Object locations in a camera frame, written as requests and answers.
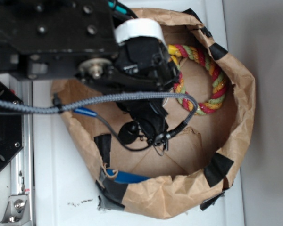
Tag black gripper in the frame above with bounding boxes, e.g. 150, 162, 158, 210
75, 36, 180, 118

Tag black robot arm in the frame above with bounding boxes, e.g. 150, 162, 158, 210
0, 0, 178, 94

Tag white tape band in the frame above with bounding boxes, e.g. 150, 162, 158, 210
114, 18, 167, 46

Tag brown paper bag bin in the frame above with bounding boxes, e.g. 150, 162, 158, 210
61, 8, 255, 219

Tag blue object under bag rim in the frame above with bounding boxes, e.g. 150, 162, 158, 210
106, 169, 150, 184

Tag multicolour rope ring toy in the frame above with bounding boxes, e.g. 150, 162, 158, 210
168, 44, 228, 115

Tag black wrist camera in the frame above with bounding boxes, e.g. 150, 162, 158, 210
117, 110, 168, 152

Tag grey braided cable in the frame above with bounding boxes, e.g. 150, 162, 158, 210
0, 91, 199, 139

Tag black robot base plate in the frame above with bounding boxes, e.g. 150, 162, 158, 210
0, 82, 23, 172

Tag aluminium frame rail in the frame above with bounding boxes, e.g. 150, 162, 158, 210
8, 77, 36, 226

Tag silver corner bracket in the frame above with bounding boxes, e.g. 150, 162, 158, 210
0, 194, 30, 226

